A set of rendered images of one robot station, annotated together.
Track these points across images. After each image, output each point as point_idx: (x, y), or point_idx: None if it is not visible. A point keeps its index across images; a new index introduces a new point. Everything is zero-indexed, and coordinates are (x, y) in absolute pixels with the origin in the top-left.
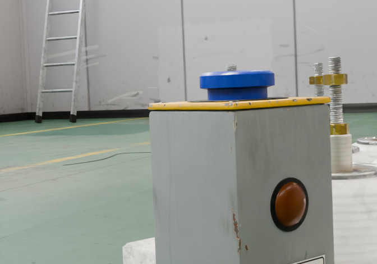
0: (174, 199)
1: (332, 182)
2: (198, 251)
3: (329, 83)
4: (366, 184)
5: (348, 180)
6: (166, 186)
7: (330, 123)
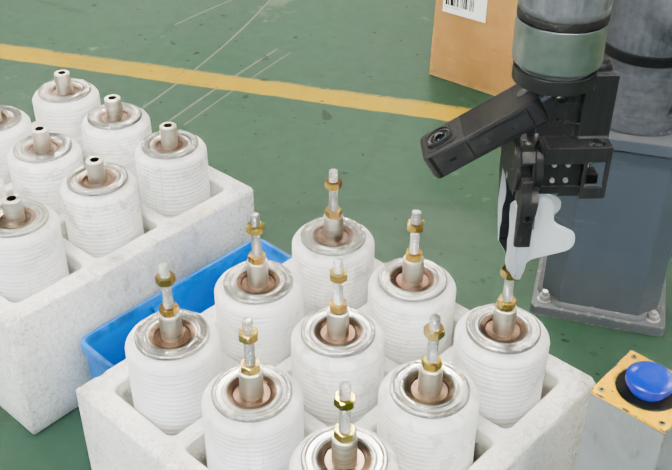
0: (666, 459)
1: (474, 396)
2: (670, 467)
3: (442, 337)
4: (470, 379)
5: (470, 386)
6: (664, 458)
7: (427, 362)
